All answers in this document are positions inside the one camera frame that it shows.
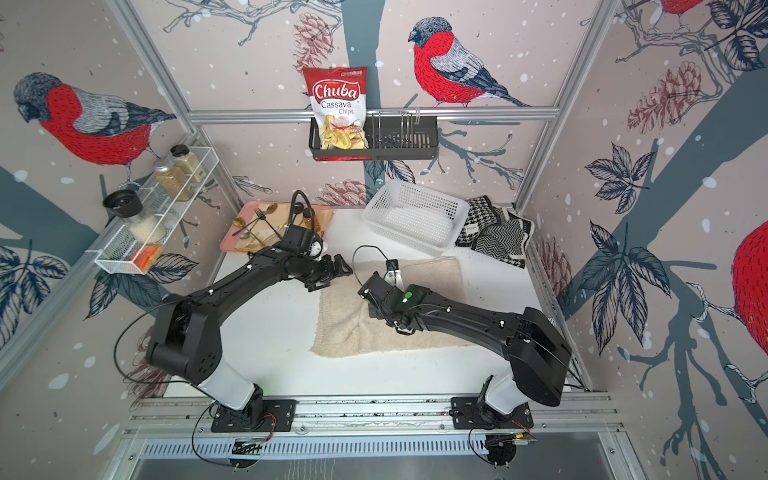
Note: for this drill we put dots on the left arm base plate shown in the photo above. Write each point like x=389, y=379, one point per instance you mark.
x=262, y=415

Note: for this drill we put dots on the pink tray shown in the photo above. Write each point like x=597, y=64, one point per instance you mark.
x=231, y=237

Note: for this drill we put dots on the white wire wall shelf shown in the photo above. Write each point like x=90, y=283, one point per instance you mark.
x=115, y=256

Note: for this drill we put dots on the black wire wall basket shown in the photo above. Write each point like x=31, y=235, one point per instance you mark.
x=403, y=137

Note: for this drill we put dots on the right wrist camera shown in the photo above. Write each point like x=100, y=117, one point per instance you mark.
x=393, y=273

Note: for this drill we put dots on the aluminium front rail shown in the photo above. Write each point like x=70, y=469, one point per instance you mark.
x=346, y=415

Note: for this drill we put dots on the black gold fork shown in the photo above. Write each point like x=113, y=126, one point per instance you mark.
x=272, y=227

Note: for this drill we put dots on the beige cloth on tray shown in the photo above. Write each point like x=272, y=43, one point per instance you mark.
x=324, y=215

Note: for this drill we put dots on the spice jar silver lid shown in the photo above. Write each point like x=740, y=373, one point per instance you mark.
x=172, y=179

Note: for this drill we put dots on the small amber spice bottle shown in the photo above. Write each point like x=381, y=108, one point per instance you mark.
x=310, y=220

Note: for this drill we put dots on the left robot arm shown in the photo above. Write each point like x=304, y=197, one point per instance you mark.
x=186, y=340

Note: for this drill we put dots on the black white patterned scarf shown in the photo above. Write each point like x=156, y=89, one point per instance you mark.
x=496, y=232

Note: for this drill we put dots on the red cassava chips bag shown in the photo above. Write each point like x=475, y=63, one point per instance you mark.
x=339, y=104

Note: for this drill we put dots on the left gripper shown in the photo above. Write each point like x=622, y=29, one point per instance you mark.
x=330, y=272

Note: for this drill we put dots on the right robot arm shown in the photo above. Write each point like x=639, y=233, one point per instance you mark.
x=537, y=353

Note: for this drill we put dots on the large jar black lid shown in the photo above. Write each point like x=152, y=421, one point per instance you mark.
x=144, y=227

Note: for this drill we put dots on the spice jar black lid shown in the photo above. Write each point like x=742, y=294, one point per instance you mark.
x=188, y=162

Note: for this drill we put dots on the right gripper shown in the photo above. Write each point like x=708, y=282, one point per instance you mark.
x=376, y=316

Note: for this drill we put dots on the white plastic basket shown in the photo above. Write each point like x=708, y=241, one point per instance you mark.
x=416, y=216

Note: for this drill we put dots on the small orange box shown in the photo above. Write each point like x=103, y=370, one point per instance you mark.
x=146, y=257

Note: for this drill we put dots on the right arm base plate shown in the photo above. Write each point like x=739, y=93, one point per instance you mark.
x=472, y=413

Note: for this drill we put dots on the gold spoon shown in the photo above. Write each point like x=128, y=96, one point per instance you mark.
x=244, y=231

